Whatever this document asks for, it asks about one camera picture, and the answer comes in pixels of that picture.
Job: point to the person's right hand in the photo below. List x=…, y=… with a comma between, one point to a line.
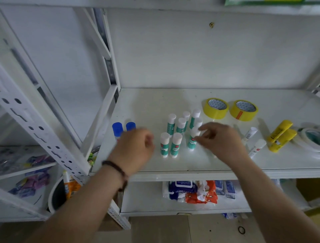
x=225, y=142

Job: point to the green white-capped glue stick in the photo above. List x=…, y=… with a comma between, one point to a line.
x=192, y=143

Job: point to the white perforated shelf rack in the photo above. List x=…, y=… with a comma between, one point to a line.
x=37, y=125

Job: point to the orange packet with white bottle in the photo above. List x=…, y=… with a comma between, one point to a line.
x=71, y=186

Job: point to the yellow glue stick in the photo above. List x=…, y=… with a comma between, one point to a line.
x=282, y=140
x=279, y=130

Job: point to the white metal shelf unit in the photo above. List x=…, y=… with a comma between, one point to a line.
x=155, y=110

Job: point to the orange and white packet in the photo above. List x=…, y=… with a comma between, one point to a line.
x=211, y=194

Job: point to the yellow tape roll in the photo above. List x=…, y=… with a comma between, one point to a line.
x=215, y=108
x=243, y=110

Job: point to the person's right thumb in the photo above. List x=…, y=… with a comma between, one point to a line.
x=202, y=141

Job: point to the person's left hand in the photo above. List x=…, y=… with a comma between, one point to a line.
x=132, y=150

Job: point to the group of green glue tubes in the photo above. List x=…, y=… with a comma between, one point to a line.
x=175, y=146

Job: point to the person's left forearm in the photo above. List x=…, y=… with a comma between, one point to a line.
x=82, y=207

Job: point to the white round bucket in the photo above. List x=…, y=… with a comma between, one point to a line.
x=56, y=197

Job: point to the blue-capped glue stick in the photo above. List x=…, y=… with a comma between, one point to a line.
x=117, y=129
x=130, y=126

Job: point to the blue wet wipes packet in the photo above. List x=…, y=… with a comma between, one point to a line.
x=182, y=188

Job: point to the person's right forearm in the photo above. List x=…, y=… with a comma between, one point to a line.
x=272, y=202

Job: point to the pile of purple packets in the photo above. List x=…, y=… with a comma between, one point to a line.
x=35, y=180

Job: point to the blue and white floor packet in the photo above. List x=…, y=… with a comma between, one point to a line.
x=229, y=215

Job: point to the person's left fingers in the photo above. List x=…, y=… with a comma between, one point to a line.
x=149, y=141

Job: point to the white tape roll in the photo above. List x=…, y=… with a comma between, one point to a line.
x=308, y=140

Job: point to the white glue stick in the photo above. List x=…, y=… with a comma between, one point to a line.
x=250, y=134
x=257, y=148

